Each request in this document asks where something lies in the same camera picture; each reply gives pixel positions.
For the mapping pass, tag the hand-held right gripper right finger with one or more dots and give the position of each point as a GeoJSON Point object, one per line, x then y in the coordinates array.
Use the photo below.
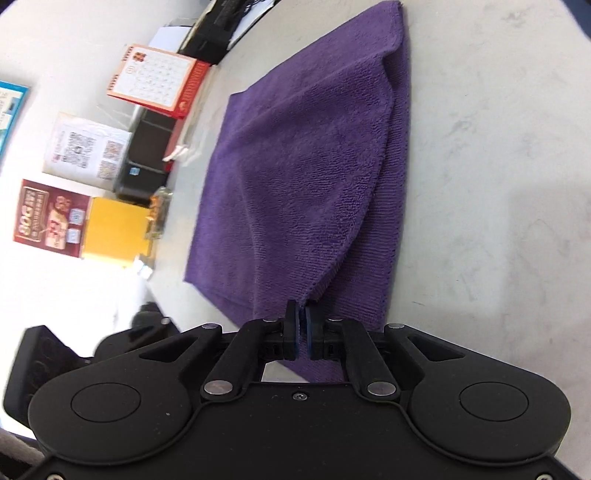
{"type": "Point", "coordinates": [311, 332]}

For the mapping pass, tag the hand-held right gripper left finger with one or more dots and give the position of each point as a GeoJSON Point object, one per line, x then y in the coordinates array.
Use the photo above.
{"type": "Point", "coordinates": [292, 332]}

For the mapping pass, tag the purple towel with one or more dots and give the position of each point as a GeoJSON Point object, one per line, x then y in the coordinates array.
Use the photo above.
{"type": "Point", "coordinates": [300, 184]}

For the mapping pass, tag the small white blue box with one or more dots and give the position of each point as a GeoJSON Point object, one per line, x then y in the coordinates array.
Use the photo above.
{"type": "Point", "coordinates": [142, 268]}

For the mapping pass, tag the red poster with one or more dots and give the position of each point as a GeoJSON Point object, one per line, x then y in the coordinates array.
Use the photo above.
{"type": "Point", "coordinates": [46, 217]}

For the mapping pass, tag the yellow box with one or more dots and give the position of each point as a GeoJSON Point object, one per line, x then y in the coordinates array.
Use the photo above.
{"type": "Point", "coordinates": [115, 230]}

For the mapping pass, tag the clear bag of candies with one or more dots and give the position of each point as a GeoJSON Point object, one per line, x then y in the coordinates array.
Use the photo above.
{"type": "Point", "coordinates": [159, 212]}

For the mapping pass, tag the red flat book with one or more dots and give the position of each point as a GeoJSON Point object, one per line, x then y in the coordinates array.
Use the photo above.
{"type": "Point", "coordinates": [178, 152]}

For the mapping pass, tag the white poster with square codes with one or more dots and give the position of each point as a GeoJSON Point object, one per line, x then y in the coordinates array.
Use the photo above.
{"type": "Point", "coordinates": [78, 147]}

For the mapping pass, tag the red desk calendar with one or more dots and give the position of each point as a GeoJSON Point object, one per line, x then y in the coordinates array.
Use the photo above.
{"type": "Point", "coordinates": [152, 78]}

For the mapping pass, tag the pile of white papers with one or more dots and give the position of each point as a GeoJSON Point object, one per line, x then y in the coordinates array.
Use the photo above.
{"type": "Point", "coordinates": [168, 39]}

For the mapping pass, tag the blue wall poster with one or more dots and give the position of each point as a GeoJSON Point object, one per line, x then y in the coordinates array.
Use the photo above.
{"type": "Point", "coordinates": [11, 115]}

